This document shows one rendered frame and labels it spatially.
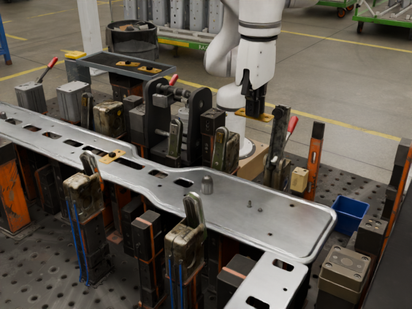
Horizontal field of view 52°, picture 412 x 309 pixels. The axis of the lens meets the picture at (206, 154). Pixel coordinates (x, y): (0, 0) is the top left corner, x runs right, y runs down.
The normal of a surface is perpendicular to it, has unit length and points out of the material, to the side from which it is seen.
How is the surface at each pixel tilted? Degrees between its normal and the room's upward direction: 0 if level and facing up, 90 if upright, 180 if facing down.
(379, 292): 0
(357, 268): 0
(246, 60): 85
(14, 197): 90
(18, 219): 90
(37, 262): 0
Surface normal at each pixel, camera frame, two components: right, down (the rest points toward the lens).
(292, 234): 0.00, -0.87
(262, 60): 0.77, 0.31
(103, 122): -0.54, 0.42
